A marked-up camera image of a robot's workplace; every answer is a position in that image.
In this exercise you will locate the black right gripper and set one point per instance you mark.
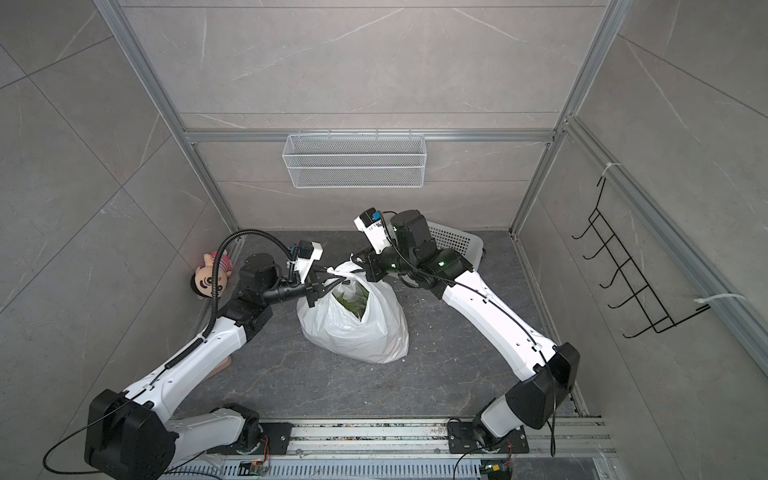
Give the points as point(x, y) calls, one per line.
point(373, 264)

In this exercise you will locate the black wire hook rack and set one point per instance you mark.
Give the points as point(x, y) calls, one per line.
point(626, 269)

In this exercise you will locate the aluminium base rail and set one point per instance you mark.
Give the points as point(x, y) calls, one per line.
point(411, 448)

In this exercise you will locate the white wire wall shelf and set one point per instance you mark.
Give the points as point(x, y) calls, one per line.
point(334, 160)

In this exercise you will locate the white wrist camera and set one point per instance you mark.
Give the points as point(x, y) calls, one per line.
point(302, 257)
point(371, 224)

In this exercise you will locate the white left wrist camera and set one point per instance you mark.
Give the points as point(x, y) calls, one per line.
point(302, 257)

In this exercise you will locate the yellow pineapple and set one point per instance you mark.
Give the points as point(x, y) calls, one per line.
point(353, 297)

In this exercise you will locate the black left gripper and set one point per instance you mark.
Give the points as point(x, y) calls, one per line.
point(313, 286)

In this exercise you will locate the white plastic perforated basket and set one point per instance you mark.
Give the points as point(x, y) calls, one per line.
point(470, 246)

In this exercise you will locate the aluminium frame profiles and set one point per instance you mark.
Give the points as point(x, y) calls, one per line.
point(735, 312)

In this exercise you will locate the white plastic bag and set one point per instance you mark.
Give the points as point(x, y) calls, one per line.
point(381, 336)

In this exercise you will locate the pink block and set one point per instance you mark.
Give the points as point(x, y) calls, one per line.
point(224, 364)

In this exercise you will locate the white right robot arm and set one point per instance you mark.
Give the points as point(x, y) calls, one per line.
point(546, 371)

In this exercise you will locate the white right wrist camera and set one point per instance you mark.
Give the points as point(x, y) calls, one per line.
point(371, 224)

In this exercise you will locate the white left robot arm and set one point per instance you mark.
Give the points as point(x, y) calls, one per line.
point(132, 434)

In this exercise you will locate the pink plush doll toy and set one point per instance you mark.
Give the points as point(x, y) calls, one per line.
point(202, 279)

